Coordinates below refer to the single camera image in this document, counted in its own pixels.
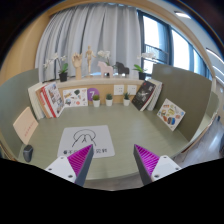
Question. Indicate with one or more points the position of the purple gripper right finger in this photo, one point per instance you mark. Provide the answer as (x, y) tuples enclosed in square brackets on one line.
[(151, 166)]

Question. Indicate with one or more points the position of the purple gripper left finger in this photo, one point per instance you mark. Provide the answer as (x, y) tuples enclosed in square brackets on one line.
[(73, 168)]

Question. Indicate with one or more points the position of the white mouse pad with drawing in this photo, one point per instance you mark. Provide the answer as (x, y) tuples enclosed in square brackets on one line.
[(76, 138)]

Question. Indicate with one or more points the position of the colourful picture card right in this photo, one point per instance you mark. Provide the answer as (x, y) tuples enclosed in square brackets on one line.
[(170, 114)]

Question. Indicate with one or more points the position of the beige wooden board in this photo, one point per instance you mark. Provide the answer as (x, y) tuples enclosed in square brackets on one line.
[(25, 125)]

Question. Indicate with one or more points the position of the white sticker picture card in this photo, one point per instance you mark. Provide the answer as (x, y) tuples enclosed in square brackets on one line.
[(75, 97)]

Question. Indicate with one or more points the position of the small potted plant left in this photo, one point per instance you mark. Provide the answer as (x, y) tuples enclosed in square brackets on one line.
[(96, 100)]

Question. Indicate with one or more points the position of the small potted plant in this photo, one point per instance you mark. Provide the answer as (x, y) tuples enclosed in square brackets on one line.
[(126, 99), (109, 99), (96, 100)]

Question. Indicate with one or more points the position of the small potted plant right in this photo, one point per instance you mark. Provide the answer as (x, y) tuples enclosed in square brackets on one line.
[(126, 99)]

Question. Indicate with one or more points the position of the white book stack left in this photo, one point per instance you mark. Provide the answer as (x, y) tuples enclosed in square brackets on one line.
[(35, 101)]

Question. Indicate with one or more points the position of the purple round number sign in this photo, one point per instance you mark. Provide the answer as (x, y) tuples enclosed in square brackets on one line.
[(93, 94)]

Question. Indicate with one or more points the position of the small potted plant middle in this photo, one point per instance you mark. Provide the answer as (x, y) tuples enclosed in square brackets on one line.
[(109, 99)]

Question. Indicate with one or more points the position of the red and white book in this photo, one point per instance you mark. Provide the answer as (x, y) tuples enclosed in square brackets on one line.
[(53, 99)]

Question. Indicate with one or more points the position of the white book behind black book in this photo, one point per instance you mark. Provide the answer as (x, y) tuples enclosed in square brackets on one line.
[(155, 95)]

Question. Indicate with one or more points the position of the green plant black pot right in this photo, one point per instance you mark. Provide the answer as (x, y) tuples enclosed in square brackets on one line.
[(141, 72)]

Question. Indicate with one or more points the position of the white orchid black pot left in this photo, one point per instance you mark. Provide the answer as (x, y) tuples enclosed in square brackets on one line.
[(63, 66)]

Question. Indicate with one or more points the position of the pink horse figurine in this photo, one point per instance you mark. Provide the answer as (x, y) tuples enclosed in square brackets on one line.
[(105, 69)]

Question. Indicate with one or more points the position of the black horse figurine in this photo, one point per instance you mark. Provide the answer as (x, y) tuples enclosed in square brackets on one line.
[(122, 69)]

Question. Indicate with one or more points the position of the wooden hand model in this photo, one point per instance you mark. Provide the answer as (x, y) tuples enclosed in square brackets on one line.
[(77, 62)]

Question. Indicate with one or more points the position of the wooden mannequin figure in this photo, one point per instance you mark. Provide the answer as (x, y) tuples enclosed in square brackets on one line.
[(89, 55)]

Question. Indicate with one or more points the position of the white orchid middle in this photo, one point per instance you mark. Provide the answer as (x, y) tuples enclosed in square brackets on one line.
[(105, 55)]

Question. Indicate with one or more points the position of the grey curtain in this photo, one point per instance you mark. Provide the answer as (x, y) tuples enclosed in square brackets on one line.
[(98, 27)]

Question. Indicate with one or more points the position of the white wall socket right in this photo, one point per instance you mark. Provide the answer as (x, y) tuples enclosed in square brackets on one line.
[(131, 89)]

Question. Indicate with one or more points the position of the white wall socket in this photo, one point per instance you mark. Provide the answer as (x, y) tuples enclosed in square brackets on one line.
[(118, 89), (131, 89)]

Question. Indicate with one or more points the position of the white wall socket left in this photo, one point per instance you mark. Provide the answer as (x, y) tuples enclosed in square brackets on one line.
[(118, 89)]

